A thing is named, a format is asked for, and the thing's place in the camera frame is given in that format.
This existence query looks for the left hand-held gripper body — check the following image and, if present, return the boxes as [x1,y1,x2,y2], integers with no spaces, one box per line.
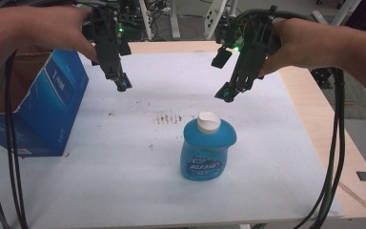
[83,0,133,81]

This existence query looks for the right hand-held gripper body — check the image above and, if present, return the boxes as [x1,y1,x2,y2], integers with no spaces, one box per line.
[211,5,282,86]

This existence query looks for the blue bottle with white cap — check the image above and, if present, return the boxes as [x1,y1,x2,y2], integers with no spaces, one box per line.
[179,111,238,182]

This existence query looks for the blue cardboard box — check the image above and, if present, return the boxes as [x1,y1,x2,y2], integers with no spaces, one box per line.
[0,46,90,158]

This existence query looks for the person's right hand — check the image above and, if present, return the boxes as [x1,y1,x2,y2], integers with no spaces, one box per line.
[257,17,319,78]

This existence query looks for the person's left hand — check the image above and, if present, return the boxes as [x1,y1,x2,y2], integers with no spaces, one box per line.
[22,5,100,64]

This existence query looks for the white metal stand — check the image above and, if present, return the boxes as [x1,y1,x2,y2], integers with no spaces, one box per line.
[202,0,239,41]
[169,0,182,40]
[137,0,153,41]

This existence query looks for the black metal stand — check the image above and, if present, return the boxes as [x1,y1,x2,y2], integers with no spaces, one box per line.
[310,67,336,90]

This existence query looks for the white foam mat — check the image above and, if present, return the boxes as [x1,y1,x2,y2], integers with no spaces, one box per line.
[0,52,346,229]

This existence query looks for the black cable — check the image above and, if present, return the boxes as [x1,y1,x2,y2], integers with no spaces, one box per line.
[3,50,31,229]
[294,67,341,229]
[311,68,347,229]

